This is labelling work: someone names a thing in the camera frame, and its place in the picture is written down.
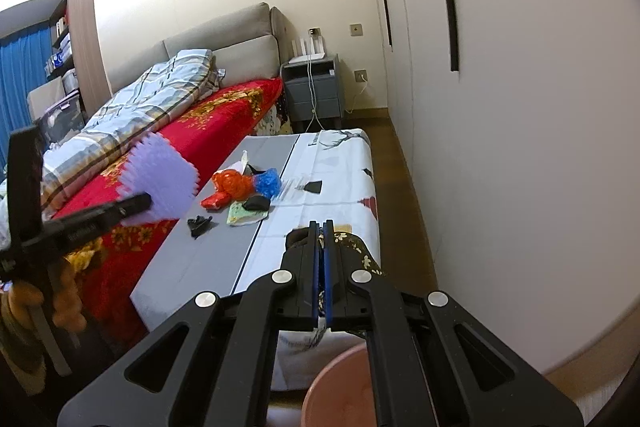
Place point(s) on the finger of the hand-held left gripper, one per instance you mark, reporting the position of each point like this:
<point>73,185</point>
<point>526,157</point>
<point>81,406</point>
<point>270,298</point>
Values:
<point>130,207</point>

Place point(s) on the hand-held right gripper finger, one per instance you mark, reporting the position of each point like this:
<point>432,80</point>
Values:
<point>328,257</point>
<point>315,307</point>

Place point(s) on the dark floral cloth piece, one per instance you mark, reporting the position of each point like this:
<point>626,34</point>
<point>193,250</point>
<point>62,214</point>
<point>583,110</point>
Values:
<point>355,249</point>

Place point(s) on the pink trash bin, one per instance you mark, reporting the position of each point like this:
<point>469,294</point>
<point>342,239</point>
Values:
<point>340,387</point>

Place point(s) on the green snack packet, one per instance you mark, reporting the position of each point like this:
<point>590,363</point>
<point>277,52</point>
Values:
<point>245,216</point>

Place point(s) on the red plastic wrapper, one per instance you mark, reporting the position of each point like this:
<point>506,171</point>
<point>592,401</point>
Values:
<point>227,187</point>

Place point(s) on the person's left forearm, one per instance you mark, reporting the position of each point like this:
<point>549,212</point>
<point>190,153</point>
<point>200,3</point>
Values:
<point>17,357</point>

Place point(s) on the person's left hand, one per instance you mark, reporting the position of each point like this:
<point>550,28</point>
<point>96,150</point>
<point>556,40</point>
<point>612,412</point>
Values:
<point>67,302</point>

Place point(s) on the clear storage box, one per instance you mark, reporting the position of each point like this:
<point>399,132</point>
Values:
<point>62,119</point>

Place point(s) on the blue plastic wrapper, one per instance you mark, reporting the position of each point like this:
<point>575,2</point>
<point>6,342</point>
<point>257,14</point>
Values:
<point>267,182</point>

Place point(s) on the grey table mat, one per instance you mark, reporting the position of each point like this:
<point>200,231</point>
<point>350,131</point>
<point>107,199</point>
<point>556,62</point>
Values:
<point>210,267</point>

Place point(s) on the plaid quilt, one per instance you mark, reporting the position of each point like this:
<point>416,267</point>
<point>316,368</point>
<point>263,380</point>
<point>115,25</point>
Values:
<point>135,107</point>

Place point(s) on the blue curtain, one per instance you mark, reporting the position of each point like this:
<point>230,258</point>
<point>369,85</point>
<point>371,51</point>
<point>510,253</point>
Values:
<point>22,77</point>

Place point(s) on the white crumpled tissue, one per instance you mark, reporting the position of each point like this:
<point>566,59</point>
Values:
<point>242,161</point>

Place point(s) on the red floral blanket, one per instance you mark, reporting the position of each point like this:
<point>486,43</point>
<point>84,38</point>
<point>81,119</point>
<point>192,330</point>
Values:
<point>225,117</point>

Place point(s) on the printed bed sheet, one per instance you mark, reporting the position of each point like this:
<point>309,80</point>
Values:
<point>275,122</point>

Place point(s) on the wooden shelf unit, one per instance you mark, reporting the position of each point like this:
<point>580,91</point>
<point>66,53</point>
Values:
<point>85,52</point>

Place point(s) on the grey nightstand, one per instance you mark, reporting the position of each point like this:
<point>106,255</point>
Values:
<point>325,97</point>

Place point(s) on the beige padded headboard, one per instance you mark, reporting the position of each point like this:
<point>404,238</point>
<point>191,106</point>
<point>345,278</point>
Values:
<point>240,42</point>

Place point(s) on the white router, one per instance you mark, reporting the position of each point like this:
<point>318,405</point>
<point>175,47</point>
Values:
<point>310,57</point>

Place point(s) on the white wardrobe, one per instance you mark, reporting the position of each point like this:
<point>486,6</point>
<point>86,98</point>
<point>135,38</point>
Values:
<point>525,107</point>

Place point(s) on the low wall socket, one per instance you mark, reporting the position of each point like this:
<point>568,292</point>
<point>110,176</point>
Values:
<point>361,76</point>

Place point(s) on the wall socket with plug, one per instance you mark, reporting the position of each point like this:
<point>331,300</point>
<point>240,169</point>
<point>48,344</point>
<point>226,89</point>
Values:
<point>314,30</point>

